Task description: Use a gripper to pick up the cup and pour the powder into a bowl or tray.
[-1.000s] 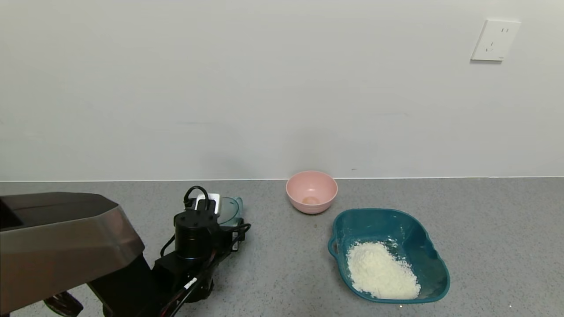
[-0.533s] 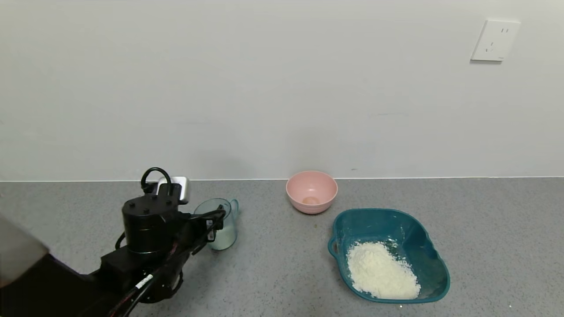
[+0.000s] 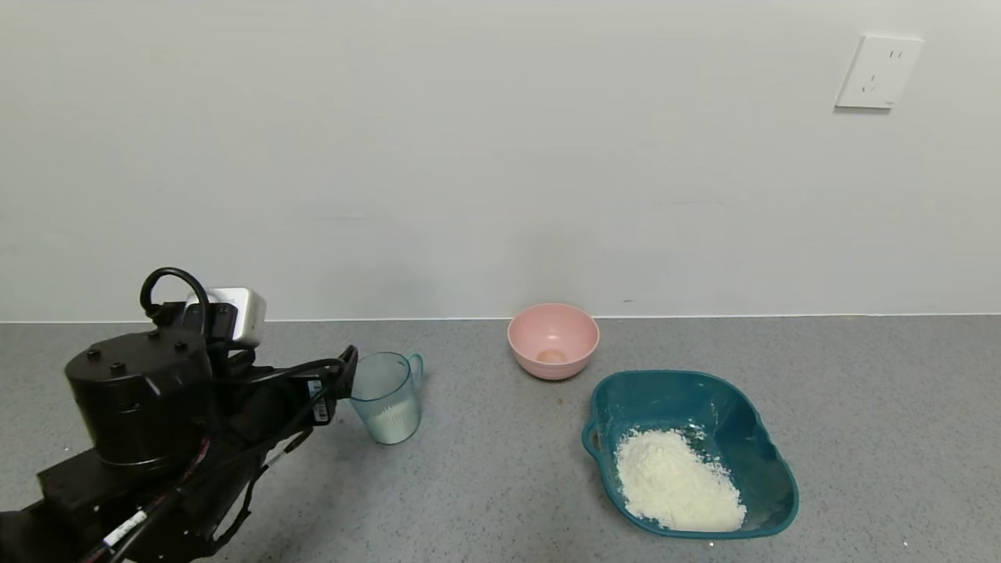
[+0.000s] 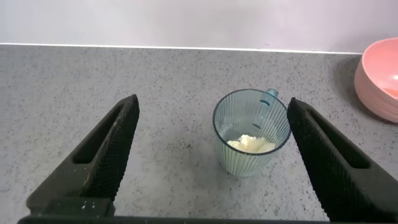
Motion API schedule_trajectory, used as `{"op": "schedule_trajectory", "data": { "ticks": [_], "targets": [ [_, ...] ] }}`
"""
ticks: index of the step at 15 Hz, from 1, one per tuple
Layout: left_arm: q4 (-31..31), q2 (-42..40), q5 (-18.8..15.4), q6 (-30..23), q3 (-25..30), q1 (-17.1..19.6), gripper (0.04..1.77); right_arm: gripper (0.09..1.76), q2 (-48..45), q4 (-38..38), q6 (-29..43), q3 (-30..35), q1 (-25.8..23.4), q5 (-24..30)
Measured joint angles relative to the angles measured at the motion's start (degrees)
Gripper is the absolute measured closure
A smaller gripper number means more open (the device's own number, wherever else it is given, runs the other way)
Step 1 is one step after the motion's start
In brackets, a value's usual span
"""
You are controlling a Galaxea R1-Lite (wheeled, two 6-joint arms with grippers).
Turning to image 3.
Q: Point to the pink bowl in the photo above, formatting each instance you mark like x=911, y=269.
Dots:
x=551, y=336

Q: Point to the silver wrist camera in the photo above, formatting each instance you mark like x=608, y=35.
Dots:
x=246, y=317

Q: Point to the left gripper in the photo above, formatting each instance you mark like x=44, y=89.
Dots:
x=319, y=399

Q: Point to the clear ribbed measuring cup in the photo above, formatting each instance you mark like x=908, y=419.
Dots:
x=387, y=383

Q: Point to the white powder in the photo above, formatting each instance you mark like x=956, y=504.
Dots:
x=676, y=485
x=395, y=422

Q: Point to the teal plastic tray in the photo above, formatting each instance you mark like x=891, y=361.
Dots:
x=727, y=414

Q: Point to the white wall socket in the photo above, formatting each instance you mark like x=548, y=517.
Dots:
x=880, y=70

